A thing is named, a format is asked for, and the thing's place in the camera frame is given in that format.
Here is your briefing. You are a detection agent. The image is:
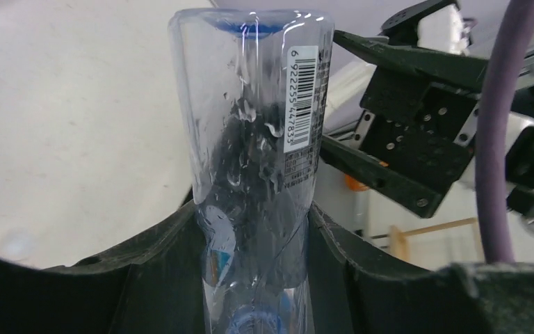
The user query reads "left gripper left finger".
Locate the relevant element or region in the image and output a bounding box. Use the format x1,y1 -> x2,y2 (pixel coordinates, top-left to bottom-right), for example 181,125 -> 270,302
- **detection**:
0,203 -> 205,333

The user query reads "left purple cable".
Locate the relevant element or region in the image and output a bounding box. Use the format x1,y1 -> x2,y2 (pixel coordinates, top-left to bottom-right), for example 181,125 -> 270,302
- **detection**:
474,0 -> 534,264

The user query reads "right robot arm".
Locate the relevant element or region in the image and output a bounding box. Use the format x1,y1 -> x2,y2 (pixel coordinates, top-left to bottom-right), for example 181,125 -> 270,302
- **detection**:
320,1 -> 487,218

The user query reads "small clear bottle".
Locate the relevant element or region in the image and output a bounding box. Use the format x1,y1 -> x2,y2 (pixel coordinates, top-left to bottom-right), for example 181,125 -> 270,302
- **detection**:
168,8 -> 334,333

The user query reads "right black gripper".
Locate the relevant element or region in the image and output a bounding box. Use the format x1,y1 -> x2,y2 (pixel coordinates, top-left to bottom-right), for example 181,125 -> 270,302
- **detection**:
319,30 -> 488,218

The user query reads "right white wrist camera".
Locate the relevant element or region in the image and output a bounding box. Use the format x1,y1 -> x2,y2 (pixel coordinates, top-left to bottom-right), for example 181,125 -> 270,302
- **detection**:
458,85 -> 534,245

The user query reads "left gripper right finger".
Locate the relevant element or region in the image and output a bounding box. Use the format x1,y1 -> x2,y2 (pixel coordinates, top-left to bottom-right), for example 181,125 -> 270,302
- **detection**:
307,205 -> 534,333

